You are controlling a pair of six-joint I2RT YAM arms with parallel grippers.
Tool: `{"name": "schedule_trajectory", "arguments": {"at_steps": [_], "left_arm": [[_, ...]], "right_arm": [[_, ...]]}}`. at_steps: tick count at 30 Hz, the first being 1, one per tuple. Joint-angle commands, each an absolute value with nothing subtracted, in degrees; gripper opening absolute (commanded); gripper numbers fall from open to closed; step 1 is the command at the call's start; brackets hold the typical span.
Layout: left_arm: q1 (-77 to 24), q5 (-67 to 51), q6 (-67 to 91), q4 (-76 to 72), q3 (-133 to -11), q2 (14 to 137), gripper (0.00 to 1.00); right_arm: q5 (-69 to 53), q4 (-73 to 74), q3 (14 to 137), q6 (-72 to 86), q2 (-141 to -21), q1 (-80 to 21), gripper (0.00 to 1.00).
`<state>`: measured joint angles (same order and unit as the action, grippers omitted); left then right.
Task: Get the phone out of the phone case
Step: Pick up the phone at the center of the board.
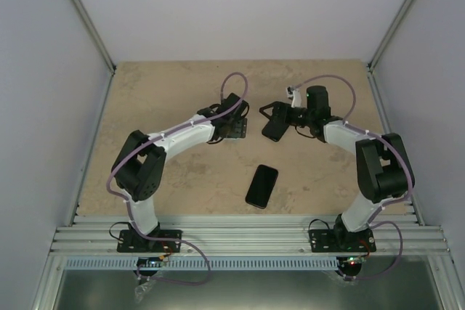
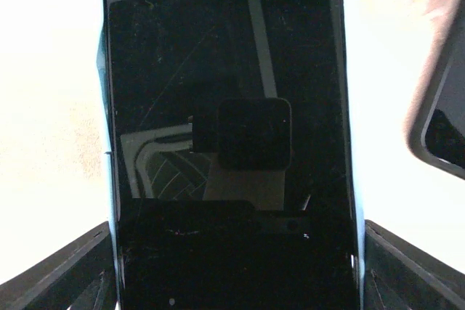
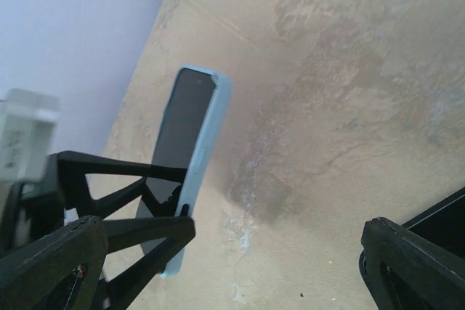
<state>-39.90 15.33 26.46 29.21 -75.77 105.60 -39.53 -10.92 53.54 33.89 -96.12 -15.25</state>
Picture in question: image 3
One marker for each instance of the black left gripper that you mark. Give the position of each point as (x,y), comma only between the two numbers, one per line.
(138,249)

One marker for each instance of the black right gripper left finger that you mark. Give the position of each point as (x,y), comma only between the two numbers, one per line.
(31,272)

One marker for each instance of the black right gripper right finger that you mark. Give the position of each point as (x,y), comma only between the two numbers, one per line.
(433,275)

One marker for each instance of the phone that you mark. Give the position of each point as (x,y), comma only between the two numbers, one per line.
(442,224)

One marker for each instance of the black smartphone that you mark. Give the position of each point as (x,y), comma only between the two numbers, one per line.
(177,144)

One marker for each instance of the light blue phone case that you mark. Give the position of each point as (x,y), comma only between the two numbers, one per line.
(213,119)

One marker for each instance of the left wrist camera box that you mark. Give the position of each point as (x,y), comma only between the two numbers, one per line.
(28,121)

